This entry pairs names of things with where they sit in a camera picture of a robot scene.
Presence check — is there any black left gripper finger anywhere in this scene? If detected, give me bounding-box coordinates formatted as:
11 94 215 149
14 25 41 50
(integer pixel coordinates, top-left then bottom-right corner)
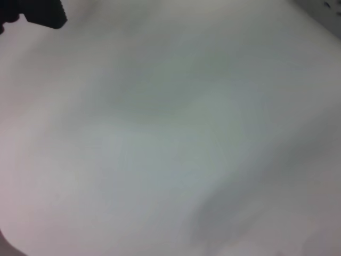
0 0 69 35

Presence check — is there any grey perforated storage bin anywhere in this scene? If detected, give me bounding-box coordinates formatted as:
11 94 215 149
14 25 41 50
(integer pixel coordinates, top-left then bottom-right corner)
314 0 341 41

